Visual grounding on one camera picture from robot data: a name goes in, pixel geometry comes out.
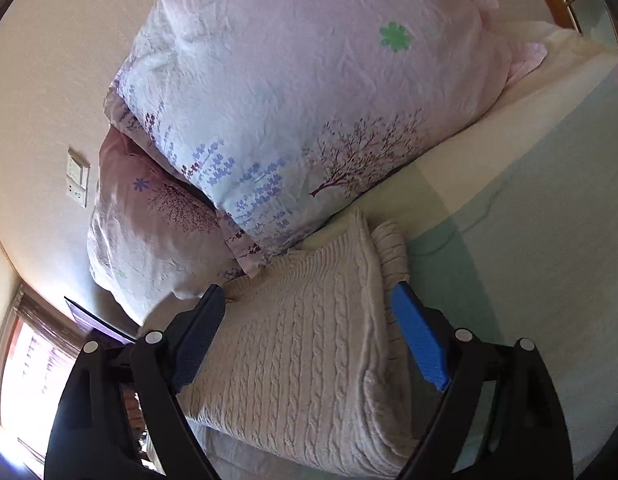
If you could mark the dark bedside furniture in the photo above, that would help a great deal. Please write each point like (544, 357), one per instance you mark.
(88, 321)

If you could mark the pastel checked bed sheet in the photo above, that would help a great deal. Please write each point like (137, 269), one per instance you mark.
(511, 226)

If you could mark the cream cable-knit sweater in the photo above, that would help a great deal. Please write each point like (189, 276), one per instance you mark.
(309, 364)

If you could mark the window with brown frame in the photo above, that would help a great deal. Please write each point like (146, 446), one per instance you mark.
(38, 346)

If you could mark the pink floral pillow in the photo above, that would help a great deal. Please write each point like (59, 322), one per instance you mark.
(150, 241)

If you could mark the floral pillow with blue flowers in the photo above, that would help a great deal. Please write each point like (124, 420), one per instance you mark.
(284, 111)

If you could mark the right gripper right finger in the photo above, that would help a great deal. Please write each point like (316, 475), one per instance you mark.
(526, 436)

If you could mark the white wall switch panel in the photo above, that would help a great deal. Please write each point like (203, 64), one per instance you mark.
(77, 172)

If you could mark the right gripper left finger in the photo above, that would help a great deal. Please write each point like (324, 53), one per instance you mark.
(91, 436)

